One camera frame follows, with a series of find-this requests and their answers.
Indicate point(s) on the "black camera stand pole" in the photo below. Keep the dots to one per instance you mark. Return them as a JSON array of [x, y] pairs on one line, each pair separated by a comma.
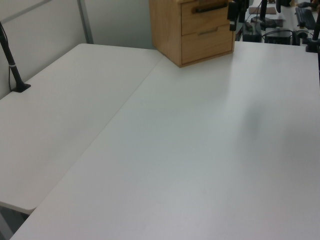
[[11, 65]]

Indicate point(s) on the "black electronics box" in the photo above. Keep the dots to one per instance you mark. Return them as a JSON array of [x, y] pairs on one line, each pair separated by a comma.
[[252, 33]]

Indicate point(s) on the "grey metal frame post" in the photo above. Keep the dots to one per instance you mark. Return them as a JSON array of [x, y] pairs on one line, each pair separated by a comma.
[[86, 22]]

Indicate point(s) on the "wooden drawer with notch grip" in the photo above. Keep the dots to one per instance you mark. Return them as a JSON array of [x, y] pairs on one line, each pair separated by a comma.
[[207, 47]]

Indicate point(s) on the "light wooden drawer cabinet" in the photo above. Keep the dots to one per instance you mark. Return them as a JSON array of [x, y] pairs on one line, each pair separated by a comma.
[[166, 30]]

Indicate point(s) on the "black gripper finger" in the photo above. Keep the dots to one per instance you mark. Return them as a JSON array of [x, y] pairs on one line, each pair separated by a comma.
[[231, 13], [242, 11]]

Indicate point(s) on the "black stand with clamp base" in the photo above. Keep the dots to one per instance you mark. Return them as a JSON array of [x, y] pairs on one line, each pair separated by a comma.
[[314, 37]]

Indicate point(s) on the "black flat device box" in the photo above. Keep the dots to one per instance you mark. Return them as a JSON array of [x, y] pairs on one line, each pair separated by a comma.
[[278, 37]]

